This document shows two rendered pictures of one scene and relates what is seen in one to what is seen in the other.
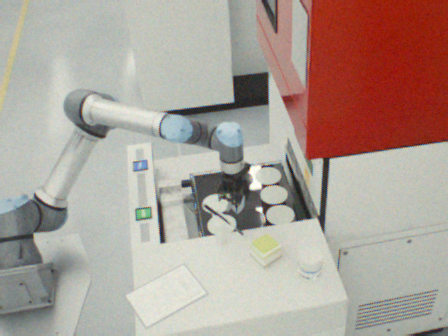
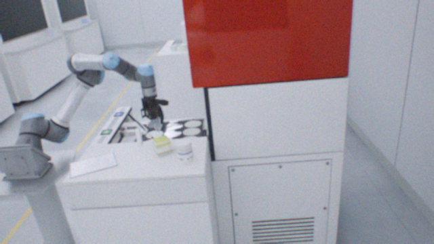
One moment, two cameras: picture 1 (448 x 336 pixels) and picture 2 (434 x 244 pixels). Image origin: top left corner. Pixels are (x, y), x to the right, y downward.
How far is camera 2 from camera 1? 0.87 m
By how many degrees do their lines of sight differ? 22
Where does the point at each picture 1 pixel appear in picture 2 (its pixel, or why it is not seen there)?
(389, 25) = not seen: outside the picture
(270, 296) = (154, 169)
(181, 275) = (107, 156)
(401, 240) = (273, 165)
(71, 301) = (51, 177)
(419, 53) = (255, 10)
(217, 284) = (125, 162)
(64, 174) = (66, 105)
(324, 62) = (192, 14)
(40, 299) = (34, 172)
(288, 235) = not seen: hidden behind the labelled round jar
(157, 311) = (82, 171)
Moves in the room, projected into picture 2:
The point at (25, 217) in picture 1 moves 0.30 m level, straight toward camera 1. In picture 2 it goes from (37, 124) to (29, 146)
